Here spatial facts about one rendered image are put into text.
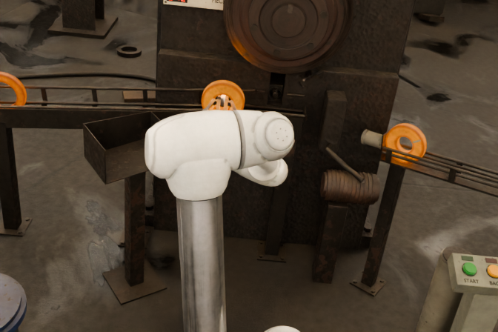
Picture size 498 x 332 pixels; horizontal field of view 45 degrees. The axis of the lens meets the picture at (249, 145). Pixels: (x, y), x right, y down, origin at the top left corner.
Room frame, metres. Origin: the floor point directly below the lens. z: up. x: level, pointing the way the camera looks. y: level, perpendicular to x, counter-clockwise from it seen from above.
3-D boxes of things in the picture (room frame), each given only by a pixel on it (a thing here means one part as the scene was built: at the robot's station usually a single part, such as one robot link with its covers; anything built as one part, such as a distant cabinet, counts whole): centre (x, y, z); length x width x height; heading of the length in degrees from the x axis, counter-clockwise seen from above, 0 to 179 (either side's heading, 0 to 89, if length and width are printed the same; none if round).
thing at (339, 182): (2.05, -0.42, 0.27); 0.22 x 0.13 x 0.53; 91
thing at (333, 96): (2.20, -0.32, 0.68); 0.11 x 0.08 x 0.24; 1
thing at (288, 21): (2.08, -0.09, 1.11); 0.28 x 0.06 x 0.28; 91
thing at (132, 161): (1.87, 0.43, 0.36); 0.26 x 0.20 x 0.72; 126
